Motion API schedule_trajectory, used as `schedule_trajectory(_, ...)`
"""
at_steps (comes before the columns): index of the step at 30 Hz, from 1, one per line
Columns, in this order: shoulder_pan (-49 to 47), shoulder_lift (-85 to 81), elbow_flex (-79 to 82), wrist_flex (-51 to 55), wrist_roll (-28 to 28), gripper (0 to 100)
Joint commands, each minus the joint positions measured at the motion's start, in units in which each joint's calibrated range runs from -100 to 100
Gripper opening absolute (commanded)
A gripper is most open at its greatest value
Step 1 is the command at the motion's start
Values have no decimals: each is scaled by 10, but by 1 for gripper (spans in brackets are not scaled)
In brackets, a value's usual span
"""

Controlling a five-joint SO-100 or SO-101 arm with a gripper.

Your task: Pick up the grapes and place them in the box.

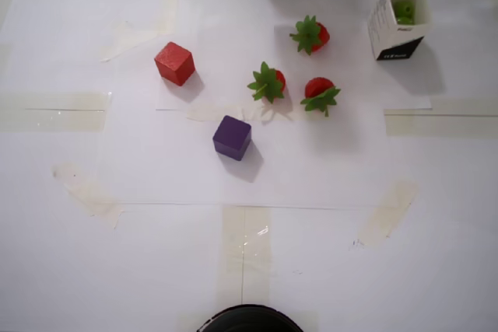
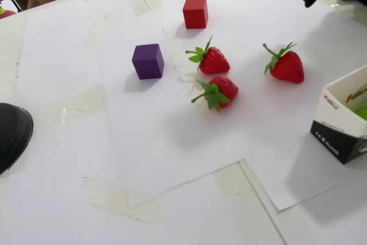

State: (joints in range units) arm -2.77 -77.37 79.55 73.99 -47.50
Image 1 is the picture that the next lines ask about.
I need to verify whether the white black cardboard box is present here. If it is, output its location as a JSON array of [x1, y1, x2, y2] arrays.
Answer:
[[366, 0, 434, 61]]

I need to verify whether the red plastic strawberry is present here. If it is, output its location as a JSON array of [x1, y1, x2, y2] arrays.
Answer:
[[300, 76, 342, 118], [289, 15, 331, 56], [247, 61, 288, 104]]

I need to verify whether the red wooden cube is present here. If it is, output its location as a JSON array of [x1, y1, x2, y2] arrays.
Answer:
[[153, 41, 195, 87]]

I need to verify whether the green plastic grape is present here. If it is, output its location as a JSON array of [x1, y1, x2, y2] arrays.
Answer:
[[395, 0, 416, 18]]

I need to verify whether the white paper sheet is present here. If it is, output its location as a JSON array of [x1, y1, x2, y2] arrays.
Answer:
[[110, 108, 386, 208], [155, 0, 433, 111]]

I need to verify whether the purple wooden cube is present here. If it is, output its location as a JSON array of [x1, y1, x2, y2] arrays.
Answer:
[[212, 115, 253, 163]]

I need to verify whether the black round base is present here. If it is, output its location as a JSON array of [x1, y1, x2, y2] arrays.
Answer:
[[196, 303, 304, 332]]

